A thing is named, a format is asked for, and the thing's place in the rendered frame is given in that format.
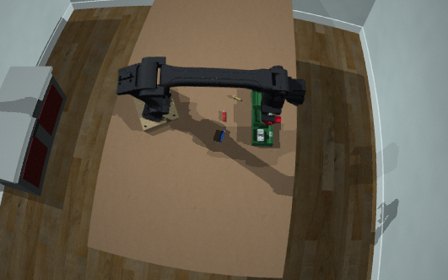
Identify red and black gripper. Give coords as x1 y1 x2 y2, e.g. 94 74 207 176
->
261 92 282 126

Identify green open bin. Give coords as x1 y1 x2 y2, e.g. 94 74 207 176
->
251 90 273 147

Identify blue aa battery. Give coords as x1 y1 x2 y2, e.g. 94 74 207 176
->
219 130 225 143

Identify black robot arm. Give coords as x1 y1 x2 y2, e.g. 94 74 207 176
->
116 57 306 122

